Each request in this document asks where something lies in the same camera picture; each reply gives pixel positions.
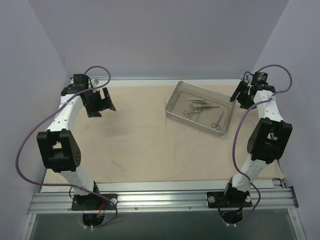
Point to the aluminium front rail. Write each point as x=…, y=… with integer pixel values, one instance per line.
x=159, y=201

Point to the steel scissors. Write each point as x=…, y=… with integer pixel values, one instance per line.
x=216, y=125
x=196, y=110

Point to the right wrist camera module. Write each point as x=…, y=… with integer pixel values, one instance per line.
x=259, y=78

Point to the wire mesh instrument tray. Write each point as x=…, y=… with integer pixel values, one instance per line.
x=178, y=102

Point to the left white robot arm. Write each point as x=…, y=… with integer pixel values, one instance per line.
x=58, y=147

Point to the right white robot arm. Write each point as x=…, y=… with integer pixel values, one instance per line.
x=267, y=141

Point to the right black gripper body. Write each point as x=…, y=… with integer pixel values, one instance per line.
x=242, y=94

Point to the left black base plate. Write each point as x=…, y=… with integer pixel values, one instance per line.
x=90, y=202

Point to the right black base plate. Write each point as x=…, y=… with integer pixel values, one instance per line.
x=219, y=199

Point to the steel tweezers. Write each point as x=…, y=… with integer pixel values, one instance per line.
x=201, y=101

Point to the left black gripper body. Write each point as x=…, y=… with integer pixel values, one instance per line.
x=100, y=103

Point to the beige surgical wrap cloth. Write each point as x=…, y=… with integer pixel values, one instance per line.
x=138, y=143

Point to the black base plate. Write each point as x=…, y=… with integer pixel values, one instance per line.
x=219, y=199
x=90, y=202

